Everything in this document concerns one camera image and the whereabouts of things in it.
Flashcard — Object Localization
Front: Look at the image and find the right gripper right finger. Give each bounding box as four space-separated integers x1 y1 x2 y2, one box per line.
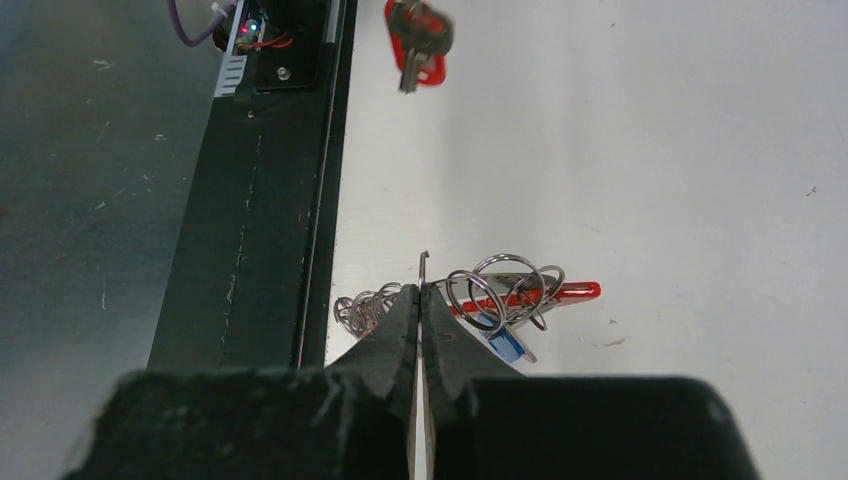
420 284 523 479

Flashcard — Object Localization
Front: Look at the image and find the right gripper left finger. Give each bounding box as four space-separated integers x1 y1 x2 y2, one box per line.
330 285 420 479

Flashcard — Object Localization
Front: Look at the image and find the blue key tag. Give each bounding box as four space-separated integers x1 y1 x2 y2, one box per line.
476 313 538 364

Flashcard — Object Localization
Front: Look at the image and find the key organizer with red handle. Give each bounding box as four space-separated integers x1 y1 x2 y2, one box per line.
329 253 602 362

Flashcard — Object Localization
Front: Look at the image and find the key with red tag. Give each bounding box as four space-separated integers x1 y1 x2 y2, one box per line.
384 1 454 94

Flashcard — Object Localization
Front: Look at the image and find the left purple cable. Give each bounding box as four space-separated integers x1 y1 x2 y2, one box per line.
165 0 240 49

